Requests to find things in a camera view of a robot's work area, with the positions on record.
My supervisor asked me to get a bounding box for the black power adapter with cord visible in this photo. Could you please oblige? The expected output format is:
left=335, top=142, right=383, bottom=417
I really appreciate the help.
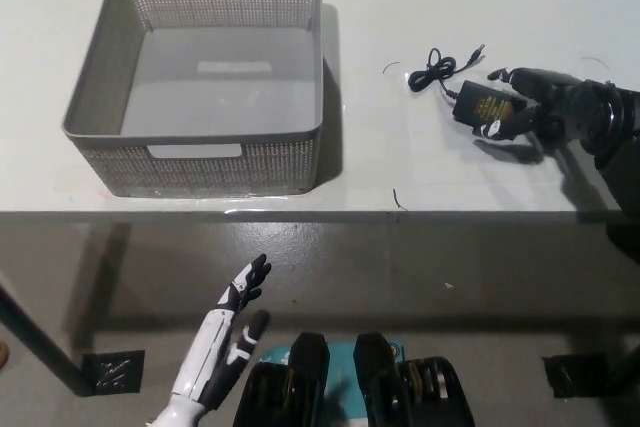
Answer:
left=407, top=44, right=527, bottom=137

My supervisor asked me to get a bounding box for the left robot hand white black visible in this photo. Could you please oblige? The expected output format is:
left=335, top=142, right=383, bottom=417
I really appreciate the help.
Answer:
left=172, top=254, right=274, bottom=411

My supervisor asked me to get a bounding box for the grey perforated plastic basket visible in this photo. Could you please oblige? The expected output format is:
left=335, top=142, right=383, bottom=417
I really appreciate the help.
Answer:
left=60, top=0, right=324, bottom=199

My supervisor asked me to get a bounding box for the robot body black teal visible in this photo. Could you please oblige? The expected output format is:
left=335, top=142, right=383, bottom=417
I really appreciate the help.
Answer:
left=232, top=330, right=476, bottom=427

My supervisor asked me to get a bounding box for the right robot hand black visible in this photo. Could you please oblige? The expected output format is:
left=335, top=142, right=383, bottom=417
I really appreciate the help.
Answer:
left=474, top=65, right=616, bottom=148

